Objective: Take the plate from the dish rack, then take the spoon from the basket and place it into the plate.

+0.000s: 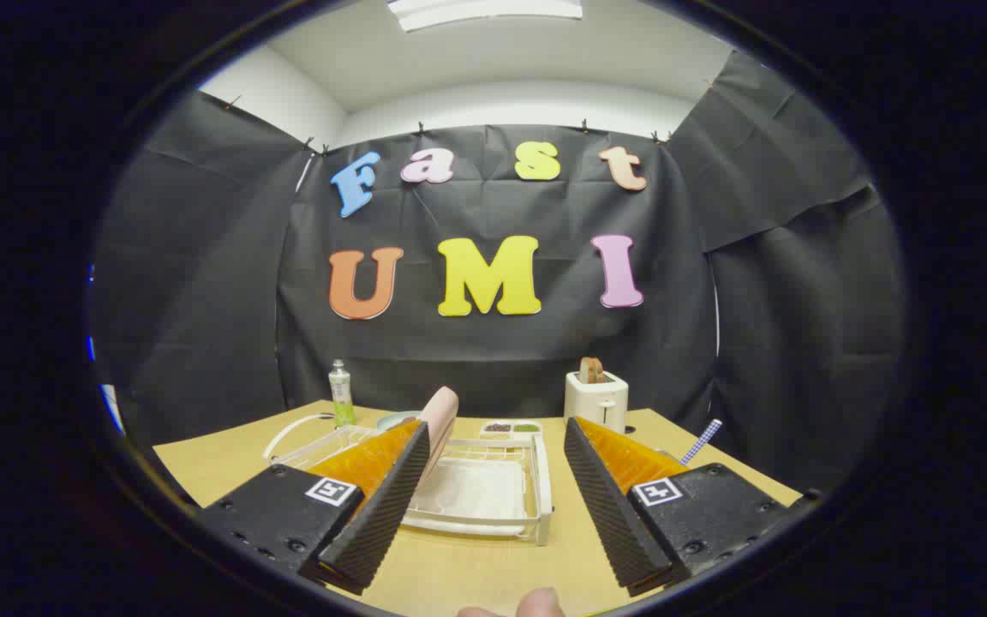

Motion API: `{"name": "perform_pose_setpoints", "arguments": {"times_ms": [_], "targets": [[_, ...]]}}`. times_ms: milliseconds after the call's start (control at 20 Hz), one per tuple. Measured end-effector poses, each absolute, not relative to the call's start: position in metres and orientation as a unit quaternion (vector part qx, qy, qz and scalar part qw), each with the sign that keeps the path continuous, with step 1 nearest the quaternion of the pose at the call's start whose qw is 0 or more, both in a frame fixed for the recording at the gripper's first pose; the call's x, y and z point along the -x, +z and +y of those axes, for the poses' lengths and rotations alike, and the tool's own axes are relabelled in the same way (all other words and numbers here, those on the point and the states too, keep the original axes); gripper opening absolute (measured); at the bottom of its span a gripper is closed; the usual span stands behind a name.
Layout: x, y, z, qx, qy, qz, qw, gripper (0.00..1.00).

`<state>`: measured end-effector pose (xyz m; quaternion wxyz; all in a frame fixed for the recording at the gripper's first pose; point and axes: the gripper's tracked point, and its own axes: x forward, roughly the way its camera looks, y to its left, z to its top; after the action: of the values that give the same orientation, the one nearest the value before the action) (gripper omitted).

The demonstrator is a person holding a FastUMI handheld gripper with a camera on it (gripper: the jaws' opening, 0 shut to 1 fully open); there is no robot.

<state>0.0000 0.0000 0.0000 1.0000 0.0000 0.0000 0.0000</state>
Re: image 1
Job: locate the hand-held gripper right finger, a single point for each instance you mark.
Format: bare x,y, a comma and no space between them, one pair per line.
609,506

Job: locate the ceiling light panel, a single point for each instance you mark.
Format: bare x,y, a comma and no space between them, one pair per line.
485,10

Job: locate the green squeeze bottle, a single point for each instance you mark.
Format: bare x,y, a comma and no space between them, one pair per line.
341,398

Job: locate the brown toast slice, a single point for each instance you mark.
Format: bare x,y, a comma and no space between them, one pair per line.
591,370

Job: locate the white divided condiment dish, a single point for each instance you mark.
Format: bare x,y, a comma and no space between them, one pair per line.
511,427

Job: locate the pink plate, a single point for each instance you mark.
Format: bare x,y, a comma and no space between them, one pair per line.
442,411

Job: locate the white dish rack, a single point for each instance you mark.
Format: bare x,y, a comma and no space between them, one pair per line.
476,493

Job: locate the black chair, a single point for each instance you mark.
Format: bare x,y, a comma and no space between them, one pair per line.
810,497

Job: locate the white toaster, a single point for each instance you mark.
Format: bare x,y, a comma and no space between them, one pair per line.
596,403

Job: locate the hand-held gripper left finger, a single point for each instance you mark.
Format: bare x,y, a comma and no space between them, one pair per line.
382,514

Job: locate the small green plate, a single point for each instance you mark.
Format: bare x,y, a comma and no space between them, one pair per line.
392,421

